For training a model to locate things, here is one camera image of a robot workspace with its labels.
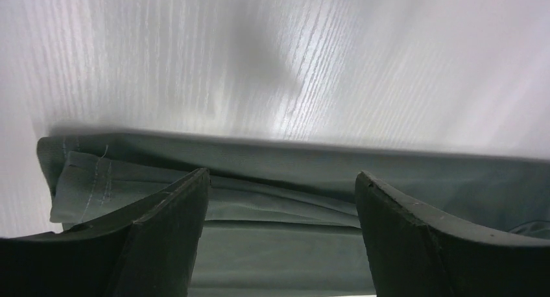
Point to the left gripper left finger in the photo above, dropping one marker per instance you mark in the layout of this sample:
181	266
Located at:
147	248

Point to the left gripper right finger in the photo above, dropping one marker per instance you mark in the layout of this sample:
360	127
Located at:
415	249

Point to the dark grey t shirt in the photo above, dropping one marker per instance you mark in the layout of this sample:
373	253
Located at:
282	221

